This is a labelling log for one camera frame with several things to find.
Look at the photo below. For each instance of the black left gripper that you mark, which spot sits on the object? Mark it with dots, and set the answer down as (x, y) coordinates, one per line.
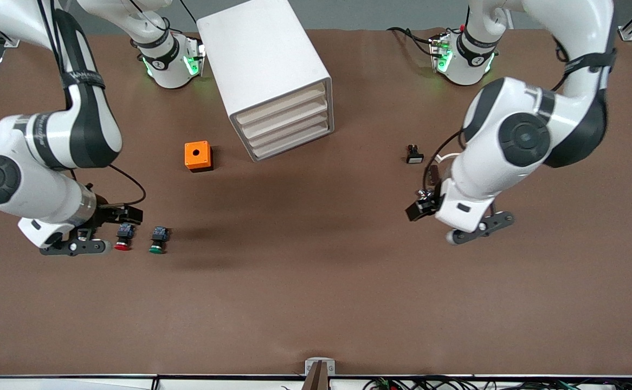
(426, 205)

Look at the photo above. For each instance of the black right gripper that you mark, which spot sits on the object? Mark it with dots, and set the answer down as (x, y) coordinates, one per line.
(104, 214)

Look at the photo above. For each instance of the green mushroom push button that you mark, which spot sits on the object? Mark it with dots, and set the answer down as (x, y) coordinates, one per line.
(158, 241)

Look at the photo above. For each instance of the white plastic drawer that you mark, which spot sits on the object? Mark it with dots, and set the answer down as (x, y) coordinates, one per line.
(283, 116)
(290, 142)
(281, 104)
(288, 129)

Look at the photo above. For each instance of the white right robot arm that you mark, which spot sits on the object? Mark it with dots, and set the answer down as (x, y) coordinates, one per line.
(34, 200)

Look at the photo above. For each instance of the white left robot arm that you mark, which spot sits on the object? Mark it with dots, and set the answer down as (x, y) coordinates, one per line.
(489, 173)

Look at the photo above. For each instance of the red mushroom push button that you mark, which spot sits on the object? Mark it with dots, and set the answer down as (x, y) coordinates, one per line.
(124, 237)

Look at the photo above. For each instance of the white drawer cabinet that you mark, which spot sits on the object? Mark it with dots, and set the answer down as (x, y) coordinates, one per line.
(262, 54)

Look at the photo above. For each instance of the brown ribbed cylinder part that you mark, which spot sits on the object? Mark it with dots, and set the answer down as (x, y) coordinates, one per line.
(434, 174)

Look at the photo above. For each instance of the orange box with hole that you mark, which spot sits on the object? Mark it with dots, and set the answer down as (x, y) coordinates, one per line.
(197, 156)

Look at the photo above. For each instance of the brown table mat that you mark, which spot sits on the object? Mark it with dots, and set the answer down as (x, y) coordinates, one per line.
(316, 281)

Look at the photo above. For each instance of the black white-faced rectangular switch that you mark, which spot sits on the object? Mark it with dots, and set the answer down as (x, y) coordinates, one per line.
(414, 155)

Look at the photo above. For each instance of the white semicircular plastic bracket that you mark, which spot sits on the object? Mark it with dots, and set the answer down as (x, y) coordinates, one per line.
(449, 157)

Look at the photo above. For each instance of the grey metal mounting bracket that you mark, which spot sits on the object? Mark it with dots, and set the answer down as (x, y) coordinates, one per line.
(329, 368)

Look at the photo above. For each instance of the white table edge rail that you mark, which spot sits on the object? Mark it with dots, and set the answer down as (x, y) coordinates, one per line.
(50, 383)

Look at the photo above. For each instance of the brown camera post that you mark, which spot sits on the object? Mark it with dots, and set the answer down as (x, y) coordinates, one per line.
(316, 379)

